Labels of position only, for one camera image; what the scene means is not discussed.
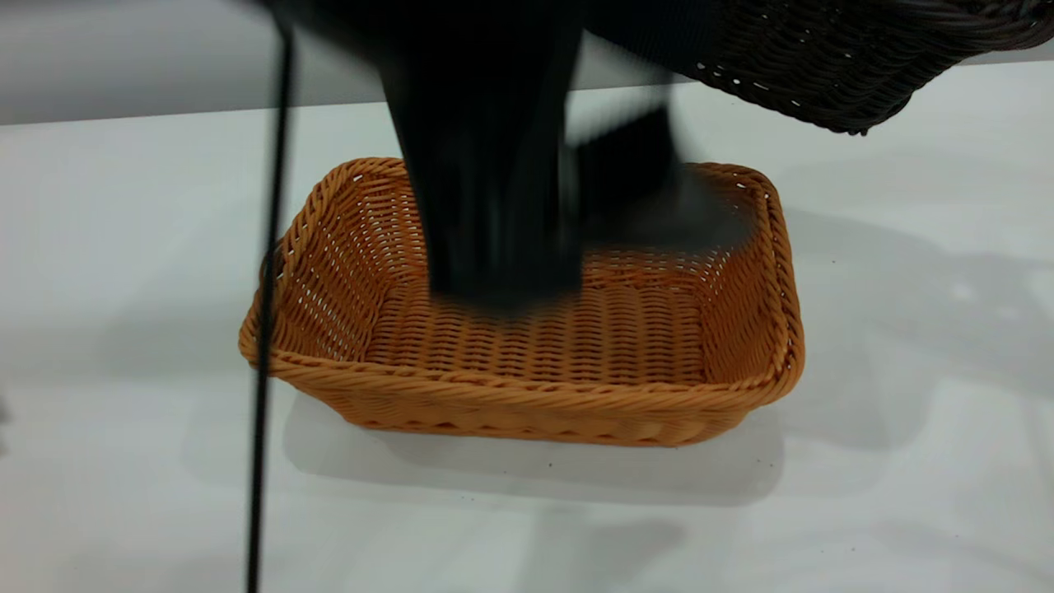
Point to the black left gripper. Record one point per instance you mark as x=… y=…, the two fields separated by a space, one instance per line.
x=478 y=74

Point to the light brown wicker basket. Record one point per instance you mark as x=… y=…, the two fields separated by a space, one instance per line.
x=576 y=354

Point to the dark brown wicker basket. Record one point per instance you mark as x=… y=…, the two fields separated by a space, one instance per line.
x=823 y=66

